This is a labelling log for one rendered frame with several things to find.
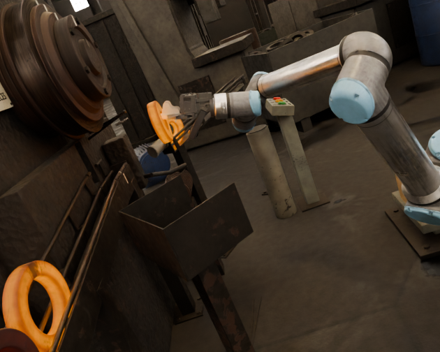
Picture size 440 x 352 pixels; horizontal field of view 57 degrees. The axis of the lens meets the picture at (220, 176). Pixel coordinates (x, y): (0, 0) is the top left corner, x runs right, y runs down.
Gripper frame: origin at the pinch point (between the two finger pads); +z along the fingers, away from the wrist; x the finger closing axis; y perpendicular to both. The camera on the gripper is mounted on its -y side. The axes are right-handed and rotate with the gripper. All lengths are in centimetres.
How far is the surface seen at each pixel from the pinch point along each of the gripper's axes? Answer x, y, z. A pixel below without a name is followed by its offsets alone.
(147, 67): -274, 3, 41
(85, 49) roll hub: 7.7, 24.8, 19.4
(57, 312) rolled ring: 70, -28, 17
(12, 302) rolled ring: 81, -17, 20
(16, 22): 19, 34, 34
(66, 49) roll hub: 15.9, 25.4, 22.6
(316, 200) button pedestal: -61, -64, -73
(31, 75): 24.9, 19.0, 30.9
